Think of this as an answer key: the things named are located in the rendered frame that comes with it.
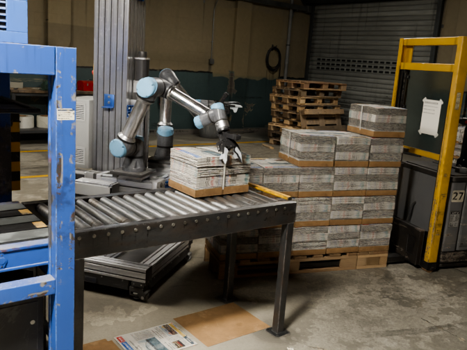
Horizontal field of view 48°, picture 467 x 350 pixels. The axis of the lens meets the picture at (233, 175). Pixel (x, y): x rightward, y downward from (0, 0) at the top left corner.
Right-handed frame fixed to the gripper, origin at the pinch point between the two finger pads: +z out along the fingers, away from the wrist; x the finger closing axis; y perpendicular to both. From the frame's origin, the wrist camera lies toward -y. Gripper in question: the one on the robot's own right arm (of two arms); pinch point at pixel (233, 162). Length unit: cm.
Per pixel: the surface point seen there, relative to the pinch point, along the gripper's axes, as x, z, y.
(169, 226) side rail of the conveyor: 52, 31, -5
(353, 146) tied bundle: -136, -15, 28
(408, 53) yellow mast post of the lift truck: -225, -90, 12
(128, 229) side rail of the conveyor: 73, 30, -6
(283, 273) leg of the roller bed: -26, 65, 15
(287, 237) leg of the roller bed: -26, 46, 3
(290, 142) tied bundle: -101, -29, 55
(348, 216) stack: -139, 33, 54
